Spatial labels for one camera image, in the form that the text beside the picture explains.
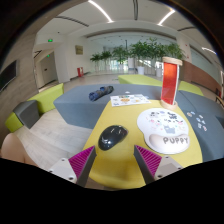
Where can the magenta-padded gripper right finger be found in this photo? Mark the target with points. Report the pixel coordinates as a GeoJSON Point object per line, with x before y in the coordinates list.
{"type": "Point", "coordinates": [150, 161]}

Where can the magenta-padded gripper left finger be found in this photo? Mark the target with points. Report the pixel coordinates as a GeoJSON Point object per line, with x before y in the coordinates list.
{"type": "Point", "coordinates": [80, 163]}

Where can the black computer mouse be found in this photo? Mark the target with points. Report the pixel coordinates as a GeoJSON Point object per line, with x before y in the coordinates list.
{"type": "Point", "coordinates": [111, 137]}

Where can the large grey bench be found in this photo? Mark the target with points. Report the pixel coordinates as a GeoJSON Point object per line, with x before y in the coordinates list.
{"type": "Point", "coordinates": [76, 106]}

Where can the white sticker sheet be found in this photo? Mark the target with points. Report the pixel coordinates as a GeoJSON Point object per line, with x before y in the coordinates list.
{"type": "Point", "coordinates": [130, 100]}

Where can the loose small stickers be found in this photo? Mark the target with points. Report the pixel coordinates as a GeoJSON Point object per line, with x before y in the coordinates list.
{"type": "Point", "coordinates": [200, 120]}

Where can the person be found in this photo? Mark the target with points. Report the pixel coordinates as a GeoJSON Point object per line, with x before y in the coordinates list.
{"type": "Point", "coordinates": [13, 150]}

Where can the lime green bench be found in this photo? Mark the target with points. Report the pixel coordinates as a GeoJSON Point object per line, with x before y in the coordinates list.
{"type": "Point", "coordinates": [48, 98]}
{"type": "Point", "coordinates": [140, 79]}
{"type": "Point", "coordinates": [190, 88]}

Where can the folded dark blue umbrella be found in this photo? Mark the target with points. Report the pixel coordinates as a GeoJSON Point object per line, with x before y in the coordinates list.
{"type": "Point", "coordinates": [100, 93]}

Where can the dark grey cube stool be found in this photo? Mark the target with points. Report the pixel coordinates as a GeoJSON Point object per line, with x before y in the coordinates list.
{"type": "Point", "coordinates": [26, 113]}

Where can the tall red tube wooden ends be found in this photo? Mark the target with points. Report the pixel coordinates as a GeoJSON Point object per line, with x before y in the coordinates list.
{"type": "Point", "coordinates": [170, 83]}

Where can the red fire extinguisher box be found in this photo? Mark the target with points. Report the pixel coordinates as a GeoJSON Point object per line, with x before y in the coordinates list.
{"type": "Point", "coordinates": [80, 72]}

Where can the potted green plants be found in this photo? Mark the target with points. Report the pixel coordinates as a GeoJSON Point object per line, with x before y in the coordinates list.
{"type": "Point", "coordinates": [143, 51]}

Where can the green exit sign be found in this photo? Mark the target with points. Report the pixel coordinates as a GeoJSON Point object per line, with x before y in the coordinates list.
{"type": "Point", "coordinates": [50, 40]}

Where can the ceiling strip lights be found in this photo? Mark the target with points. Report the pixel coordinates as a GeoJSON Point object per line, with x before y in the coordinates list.
{"type": "Point", "coordinates": [100, 10]}

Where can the wooden frame chair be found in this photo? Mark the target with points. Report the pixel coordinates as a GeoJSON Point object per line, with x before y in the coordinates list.
{"type": "Point", "coordinates": [220, 98]}

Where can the gold wall plaque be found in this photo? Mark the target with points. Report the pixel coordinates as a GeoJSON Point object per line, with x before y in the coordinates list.
{"type": "Point", "coordinates": [79, 49]}

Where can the black wall screen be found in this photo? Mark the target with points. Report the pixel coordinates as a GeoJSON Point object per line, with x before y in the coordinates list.
{"type": "Point", "coordinates": [8, 75]}

